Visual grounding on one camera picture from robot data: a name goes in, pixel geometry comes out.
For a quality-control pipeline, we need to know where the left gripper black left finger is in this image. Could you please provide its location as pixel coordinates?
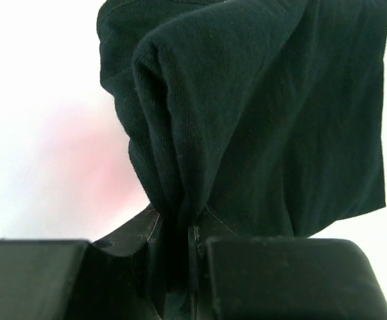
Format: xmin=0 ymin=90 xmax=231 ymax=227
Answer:
xmin=76 ymin=205 xmax=162 ymax=319

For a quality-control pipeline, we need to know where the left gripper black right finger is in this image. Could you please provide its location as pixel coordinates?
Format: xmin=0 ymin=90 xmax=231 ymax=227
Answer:
xmin=187 ymin=211 xmax=240 ymax=319

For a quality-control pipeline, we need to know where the black t shirt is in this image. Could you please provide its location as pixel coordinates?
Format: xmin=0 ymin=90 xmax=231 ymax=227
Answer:
xmin=97 ymin=1 xmax=387 ymax=319

